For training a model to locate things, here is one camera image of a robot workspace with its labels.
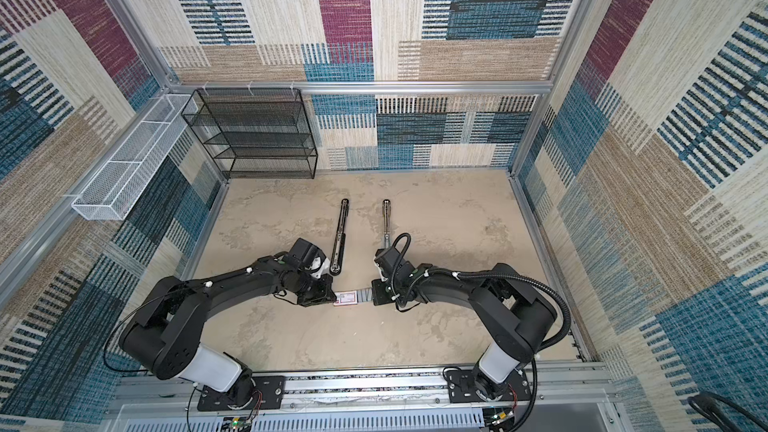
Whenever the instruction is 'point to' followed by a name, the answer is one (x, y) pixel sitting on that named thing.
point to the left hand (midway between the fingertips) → (337, 294)
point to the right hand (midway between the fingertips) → (378, 298)
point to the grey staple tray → (364, 295)
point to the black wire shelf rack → (255, 133)
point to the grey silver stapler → (386, 213)
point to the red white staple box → (346, 298)
